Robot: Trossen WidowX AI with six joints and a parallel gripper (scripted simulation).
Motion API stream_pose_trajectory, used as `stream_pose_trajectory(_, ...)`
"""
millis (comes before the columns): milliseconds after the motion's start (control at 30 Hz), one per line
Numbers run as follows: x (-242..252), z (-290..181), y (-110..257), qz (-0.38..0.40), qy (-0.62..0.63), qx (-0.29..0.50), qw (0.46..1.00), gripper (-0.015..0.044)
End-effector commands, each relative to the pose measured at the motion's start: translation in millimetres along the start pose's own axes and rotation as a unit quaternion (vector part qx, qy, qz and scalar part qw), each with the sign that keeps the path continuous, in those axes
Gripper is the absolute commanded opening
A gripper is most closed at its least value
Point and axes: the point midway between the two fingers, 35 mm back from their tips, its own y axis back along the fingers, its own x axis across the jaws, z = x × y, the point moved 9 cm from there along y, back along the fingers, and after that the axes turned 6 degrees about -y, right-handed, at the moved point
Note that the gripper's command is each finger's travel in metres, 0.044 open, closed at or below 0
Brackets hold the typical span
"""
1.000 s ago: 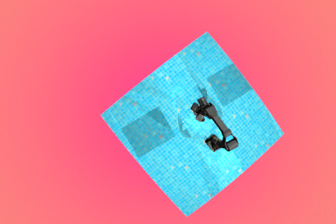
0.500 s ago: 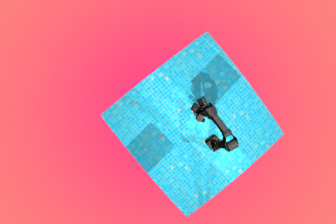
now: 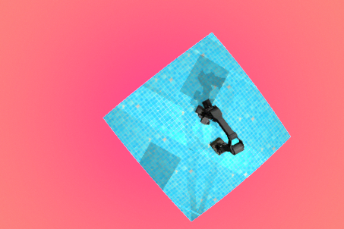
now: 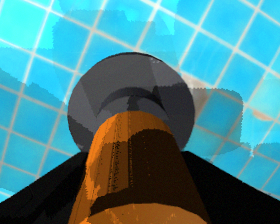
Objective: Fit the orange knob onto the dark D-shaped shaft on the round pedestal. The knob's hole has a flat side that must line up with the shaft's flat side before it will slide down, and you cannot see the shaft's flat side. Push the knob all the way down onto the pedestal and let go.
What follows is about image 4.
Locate orange knob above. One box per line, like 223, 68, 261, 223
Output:
67, 111, 213, 224

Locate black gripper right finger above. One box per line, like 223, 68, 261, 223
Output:
181, 151, 280, 224

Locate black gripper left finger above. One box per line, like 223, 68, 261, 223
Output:
0, 152, 88, 224

